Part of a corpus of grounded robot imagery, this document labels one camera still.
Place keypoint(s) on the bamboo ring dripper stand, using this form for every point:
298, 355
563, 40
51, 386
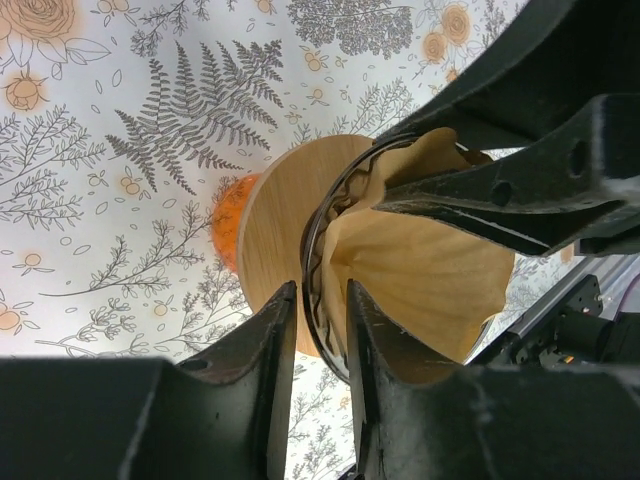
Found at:
279, 206

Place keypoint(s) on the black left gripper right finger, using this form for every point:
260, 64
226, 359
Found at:
561, 402

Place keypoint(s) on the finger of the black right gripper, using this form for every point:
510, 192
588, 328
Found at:
578, 185
545, 66

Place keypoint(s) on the brown paper coffee filter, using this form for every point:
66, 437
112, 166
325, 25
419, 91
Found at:
440, 284

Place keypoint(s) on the ribbed glass coffee dripper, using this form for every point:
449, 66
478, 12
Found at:
320, 250

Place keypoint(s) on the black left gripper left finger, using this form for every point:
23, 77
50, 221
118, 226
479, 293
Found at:
221, 414

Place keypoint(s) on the floral patterned table mat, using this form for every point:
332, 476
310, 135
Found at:
120, 118

